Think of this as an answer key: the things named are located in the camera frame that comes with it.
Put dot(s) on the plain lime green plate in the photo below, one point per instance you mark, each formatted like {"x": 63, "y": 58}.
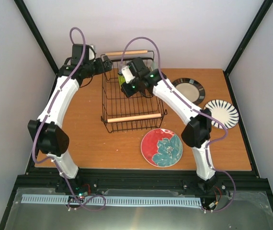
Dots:
{"x": 121, "y": 79}

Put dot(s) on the black rimmed beige plate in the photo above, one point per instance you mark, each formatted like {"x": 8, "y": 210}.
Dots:
{"x": 191, "y": 89}

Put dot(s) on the black frame post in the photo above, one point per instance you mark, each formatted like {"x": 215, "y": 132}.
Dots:
{"x": 264, "y": 8}
{"x": 36, "y": 33}

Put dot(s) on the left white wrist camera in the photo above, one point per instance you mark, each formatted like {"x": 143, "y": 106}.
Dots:
{"x": 91, "y": 54}

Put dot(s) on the right black frame post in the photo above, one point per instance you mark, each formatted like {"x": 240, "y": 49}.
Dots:
{"x": 264, "y": 8}

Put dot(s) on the green striped rim plate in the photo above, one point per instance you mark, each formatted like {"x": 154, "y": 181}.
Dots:
{"x": 224, "y": 112}

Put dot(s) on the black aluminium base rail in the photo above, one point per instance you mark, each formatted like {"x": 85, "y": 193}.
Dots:
{"x": 183, "y": 182}

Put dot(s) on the red and teal flower plate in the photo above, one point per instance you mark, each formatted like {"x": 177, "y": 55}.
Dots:
{"x": 161, "y": 148}

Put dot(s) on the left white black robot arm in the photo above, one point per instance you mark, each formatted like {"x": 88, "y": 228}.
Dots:
{"x": 46, "y": 131}

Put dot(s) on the light blue slotted cable duct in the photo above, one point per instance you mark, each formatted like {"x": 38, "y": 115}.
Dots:
{"x": 113, "y": 201}

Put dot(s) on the left black frame post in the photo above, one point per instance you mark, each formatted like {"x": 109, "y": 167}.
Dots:
{"x": 36, "y": 33}

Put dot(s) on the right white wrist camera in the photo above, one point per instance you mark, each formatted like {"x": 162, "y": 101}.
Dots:
{"x": 125, "y": 71}

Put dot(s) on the mint green flower plate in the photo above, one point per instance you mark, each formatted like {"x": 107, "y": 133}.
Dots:
{"x": 153, "y": 66}

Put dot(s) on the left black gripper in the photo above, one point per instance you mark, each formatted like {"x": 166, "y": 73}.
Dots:
{"x": 100, "y": 68}

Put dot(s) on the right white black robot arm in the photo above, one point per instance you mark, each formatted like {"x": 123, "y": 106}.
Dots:
{"x": 196, "y": 134}

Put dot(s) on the black wire dish rack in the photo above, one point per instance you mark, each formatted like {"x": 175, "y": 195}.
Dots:
{"x": 137, "y": 112}

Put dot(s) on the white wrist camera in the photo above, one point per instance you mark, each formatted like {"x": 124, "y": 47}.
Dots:
{"x": 91, "y": 54}
{"x": 125, "y": 71}

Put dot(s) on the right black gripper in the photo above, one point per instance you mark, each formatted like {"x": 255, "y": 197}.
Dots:
{"x": 127, "y": 93}

